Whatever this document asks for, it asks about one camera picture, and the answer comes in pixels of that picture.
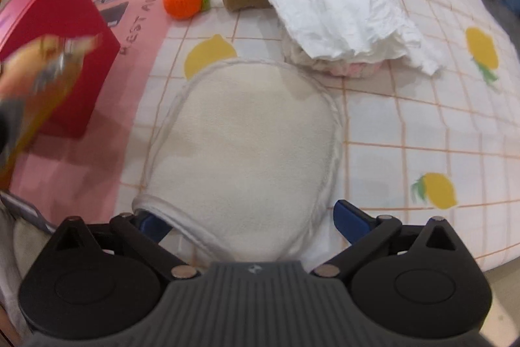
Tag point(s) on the yellow packet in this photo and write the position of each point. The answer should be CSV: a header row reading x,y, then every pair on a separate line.
x,y
53,97

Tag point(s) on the white tissue paper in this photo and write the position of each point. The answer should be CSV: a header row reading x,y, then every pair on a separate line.
x,y
333,13

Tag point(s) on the lemon printed mat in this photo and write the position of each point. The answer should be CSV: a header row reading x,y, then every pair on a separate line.
x,y
426,127

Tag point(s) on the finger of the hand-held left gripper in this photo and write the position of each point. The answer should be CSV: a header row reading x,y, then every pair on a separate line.
x,y
10,125

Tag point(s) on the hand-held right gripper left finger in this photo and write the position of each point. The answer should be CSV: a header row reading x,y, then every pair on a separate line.
x,y
151,229

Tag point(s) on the white round cloth mitt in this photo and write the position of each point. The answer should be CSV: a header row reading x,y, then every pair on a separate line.
x,y
243,143

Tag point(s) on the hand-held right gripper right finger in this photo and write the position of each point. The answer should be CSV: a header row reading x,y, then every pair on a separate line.
x,y
349,219

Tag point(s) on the red box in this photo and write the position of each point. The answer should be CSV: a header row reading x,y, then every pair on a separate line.
x,y
53,17

